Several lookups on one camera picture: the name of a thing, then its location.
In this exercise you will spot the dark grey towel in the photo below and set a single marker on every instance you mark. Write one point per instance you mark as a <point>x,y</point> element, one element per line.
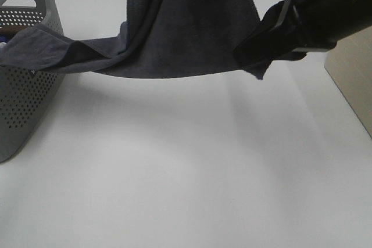
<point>159,39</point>

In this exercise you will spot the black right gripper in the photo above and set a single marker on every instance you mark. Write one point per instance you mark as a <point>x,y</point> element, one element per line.
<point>302,26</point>

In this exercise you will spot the beige fabric storage box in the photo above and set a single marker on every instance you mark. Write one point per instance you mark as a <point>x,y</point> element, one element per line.
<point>349,66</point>

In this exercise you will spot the grey perforated plastic basket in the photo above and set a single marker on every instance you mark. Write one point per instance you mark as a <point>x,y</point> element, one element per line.
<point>25,94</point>

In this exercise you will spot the blue microfibre cloth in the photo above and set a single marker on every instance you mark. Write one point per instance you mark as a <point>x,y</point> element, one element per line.
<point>3,41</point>

